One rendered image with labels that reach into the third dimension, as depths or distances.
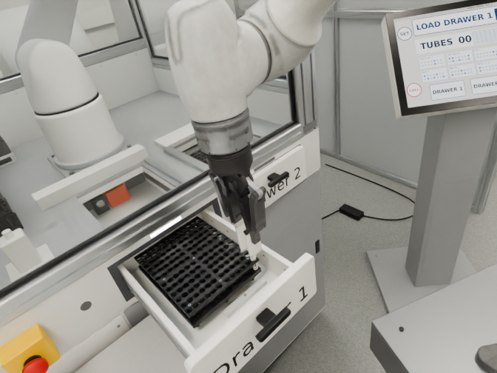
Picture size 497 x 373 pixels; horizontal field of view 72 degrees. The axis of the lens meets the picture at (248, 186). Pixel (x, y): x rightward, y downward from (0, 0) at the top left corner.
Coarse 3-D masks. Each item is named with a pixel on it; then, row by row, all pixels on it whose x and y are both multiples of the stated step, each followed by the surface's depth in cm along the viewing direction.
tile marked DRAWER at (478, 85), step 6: (474, 78) 95; (480, 78) 95; (486, 78) 95; (492, 78) 95; (474, 84) 95; (480, 84) 95; (486, 84) 95; (492, 84) 95; (474, 90) 95; (480, 90) 95; (486, 90) 95; (492, 90) 94
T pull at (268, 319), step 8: (264, 312) 57; (272, 312) 57; (280, 312) 57; (288, 312) 57; (264, 320) 56; (272, 320) 56; (280, 320) 56; (264, 328) 55; (272, 328) 55; (256, 336) 54; (264, 336) 54
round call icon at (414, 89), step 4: (408, 84) 97; (412, 84) 97; (416, 84) 97; (420, 84) 97; (408, 88) 97; (412, 88) 97; (416, 88) 97; (420, 88) 97; (408, 92) 97; (412, 92) 97; (416, 92) 97; (420, 92) 97; (408, 96) 97; (412, 96) 97; (416, 96) 97; (420, 96) 96
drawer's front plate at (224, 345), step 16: (304, 256) 64; (288, 272) 61; (304, 272) 63; (272, 288) 59; (288, 288) 61; (304, 288) 66; (256, 304) 57; (272, 304) 59; (304, 304) 68; (240, 320) 55; (256, 320) 58; (224, 336) 53; (240, 336) 56; (272, 336) 63; (208, 352) 51; (224, 352) 54; (240, 352) 58; (256, 352) 61; (192, 368) 50; (208, 368) 53; (224, 368) 56; (240, 368) 59
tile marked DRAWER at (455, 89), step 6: (432, 84) 96; (438, 84) 96; (444, 84) 96; (450, 84) 96; (456, 84) 96; (462, 84) 96; (432, 90) 96; (438, 90) 96; (444, 90) 96; (450, 90) 96; (456, 90) 96; (462, 90) 95; (432, 96) 96; (438, 96) 96; (444, 96) 96; (450, 96) 96; (456, 96) 95; (462, 96) 95
